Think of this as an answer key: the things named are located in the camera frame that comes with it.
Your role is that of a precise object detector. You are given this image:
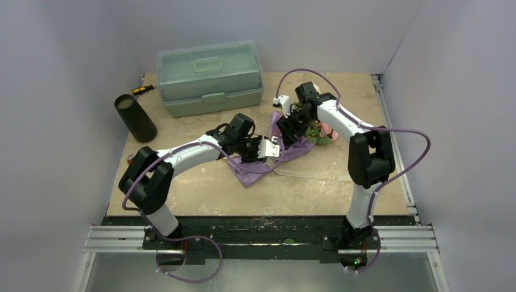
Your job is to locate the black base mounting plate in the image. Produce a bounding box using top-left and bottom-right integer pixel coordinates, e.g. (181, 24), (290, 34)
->
(101, 215), (417, 267)

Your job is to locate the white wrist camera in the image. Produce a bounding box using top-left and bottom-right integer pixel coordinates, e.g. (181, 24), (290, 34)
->
(273, 95), (293, 117)
(257, 136), (281, 159)

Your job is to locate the artificial flower bunch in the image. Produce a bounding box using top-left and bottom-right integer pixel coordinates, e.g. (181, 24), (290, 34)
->
(291, 82), (336, 145)

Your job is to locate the black cylindrical vase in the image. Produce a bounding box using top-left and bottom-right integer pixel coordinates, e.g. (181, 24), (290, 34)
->
(114, 94), (158, 143)

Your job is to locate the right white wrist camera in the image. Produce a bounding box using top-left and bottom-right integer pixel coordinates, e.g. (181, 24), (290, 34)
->
(273, 95), (293, 117)

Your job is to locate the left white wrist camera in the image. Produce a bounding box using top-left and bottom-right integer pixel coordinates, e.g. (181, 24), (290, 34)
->
(257, 136), (281, 159)

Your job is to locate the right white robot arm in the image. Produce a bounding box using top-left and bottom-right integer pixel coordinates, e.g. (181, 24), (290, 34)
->
(273, 82), (396, 248)

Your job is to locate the silver adjustable wrench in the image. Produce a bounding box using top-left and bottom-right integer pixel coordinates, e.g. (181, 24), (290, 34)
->
(126, 155), (134, 165)

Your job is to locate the purple wrapping paper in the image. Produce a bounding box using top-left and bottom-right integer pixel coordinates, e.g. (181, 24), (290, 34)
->
(228, 111), (316, 188)

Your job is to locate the green plastic toolbox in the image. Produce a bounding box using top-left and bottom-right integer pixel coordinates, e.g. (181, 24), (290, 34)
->
(156, 40), (264, 117)

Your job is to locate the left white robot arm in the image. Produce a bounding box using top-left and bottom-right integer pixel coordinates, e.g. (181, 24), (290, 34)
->
(118, 113), (264, 249)

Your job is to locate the yellow black screwdriver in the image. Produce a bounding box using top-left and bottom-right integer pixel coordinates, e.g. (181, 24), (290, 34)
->
(131, 85), (156, 96)

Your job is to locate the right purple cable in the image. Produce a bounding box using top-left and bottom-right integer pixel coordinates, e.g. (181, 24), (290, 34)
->
(274, 68), (432, 275)

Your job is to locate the beige printed ribbon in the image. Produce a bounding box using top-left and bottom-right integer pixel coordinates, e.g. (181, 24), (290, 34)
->
(274, 168), (352, 181)

